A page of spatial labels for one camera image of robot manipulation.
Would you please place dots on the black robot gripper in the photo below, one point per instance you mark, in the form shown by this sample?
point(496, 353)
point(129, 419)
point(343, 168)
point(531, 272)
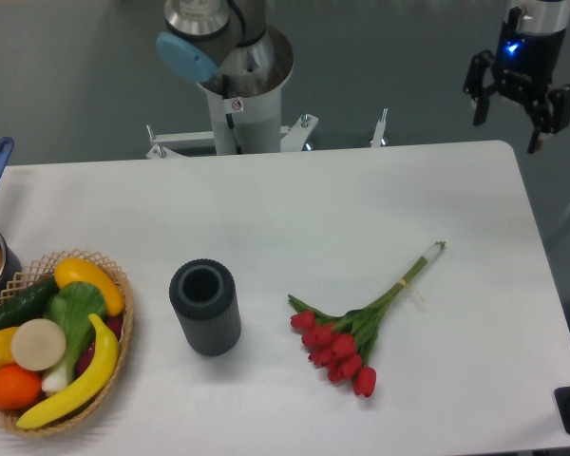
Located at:
point(526, 56)

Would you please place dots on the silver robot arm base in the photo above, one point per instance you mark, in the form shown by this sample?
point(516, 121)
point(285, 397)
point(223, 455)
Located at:
point(225, 46)

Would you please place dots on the red tulip bouquet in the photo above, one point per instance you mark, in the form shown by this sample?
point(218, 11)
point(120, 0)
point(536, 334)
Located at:
point(343, 344)

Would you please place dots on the dark grey ribbed vase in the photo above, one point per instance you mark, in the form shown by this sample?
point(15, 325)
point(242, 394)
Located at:
point(203, 295)

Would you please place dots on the red plastic vegetable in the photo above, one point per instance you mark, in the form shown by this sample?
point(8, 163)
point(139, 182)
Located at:
point(115, 324)

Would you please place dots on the yellow plastic banana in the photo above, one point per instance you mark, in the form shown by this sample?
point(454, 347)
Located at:
point(84, 388)

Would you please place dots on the green plastic bok choy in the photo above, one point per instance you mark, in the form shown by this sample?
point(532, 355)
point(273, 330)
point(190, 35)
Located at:
point(70, 309)

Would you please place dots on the woven wicker basket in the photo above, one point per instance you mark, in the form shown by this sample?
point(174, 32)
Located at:
point(40, 269)

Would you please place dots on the green plastic cucumber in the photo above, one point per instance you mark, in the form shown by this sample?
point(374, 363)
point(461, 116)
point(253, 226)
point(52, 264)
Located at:
point(28, 304)

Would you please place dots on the beige round disc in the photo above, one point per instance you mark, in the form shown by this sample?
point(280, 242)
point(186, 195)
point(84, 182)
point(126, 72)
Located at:
point(38, 345)

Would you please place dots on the orange plastic fruit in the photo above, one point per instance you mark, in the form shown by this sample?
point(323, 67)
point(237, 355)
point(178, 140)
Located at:
point(19, 388)

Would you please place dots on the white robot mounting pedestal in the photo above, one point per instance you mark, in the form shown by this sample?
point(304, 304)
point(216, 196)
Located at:
point(239, 126)

